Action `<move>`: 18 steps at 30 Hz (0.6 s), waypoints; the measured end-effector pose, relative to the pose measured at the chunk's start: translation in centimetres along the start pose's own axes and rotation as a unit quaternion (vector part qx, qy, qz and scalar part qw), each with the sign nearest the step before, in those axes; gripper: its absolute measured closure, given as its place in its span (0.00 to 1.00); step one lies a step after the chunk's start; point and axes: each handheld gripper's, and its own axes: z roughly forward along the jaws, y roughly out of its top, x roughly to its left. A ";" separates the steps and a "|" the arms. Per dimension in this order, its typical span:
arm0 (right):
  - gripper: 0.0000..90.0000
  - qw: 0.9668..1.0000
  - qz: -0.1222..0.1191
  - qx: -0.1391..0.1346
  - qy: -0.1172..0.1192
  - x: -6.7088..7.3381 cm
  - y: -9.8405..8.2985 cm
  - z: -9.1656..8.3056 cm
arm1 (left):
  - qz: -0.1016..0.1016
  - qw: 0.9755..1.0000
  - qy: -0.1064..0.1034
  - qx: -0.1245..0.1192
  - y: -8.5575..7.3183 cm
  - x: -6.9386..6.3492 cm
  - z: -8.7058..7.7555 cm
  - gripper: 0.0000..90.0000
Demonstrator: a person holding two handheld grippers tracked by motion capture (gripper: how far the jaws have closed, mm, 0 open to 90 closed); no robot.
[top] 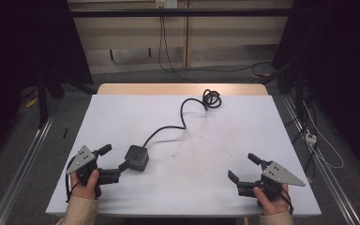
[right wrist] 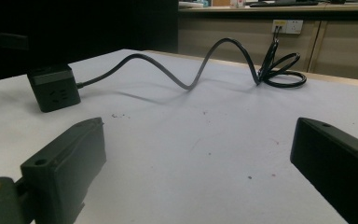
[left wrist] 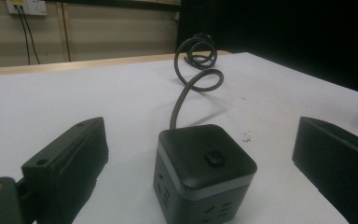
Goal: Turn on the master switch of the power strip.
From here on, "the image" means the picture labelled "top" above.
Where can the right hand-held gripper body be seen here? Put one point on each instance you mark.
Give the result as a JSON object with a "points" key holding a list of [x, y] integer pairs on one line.
{"points": [[278, 175]]}

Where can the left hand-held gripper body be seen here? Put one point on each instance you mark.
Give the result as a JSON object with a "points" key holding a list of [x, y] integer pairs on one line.
{"points": [[84, 157]]}

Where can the black cube power socket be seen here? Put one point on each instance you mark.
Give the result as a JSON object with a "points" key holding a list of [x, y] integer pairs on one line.
{"points": [[136, 157]]}

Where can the person's right hand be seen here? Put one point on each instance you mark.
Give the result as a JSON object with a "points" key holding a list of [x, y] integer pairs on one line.
{"points": [[275, 206]]}

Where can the person's left hand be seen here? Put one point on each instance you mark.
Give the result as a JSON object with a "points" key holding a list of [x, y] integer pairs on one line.
{"points": [[82, 191]]}

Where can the small black floor piece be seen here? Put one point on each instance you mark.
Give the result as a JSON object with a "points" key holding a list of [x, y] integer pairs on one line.
{"points": [[65, 132]]}

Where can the white floor power strip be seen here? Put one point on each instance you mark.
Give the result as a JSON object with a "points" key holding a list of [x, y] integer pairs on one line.
{"points": [[310, 138]]}

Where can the black metal stand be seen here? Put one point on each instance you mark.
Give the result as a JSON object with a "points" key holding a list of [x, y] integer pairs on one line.
{"points": [[42, 103]]}

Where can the yellow floor tape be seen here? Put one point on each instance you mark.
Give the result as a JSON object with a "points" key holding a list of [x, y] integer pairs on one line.
{"points": [[32, 102], [261, 75]]}

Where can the black curtain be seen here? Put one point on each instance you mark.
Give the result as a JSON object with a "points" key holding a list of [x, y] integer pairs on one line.
{"points": [[340, 62], [28, 40]]}

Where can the black horizontal metal bar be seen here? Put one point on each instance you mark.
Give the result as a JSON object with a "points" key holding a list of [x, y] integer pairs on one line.
{"points": [[181, 12]]}

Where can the aluminium floor rail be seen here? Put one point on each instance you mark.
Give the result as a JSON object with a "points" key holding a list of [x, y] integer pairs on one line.
{"points": [[22, 168], [328, 175]]}

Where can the black wall bracket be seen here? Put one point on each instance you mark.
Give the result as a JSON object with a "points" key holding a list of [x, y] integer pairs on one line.
{"points": [[111, 55], [150, 52]]}

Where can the white wall socket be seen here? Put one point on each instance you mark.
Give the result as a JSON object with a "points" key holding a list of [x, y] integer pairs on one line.
{"points": [[166, 3]]}

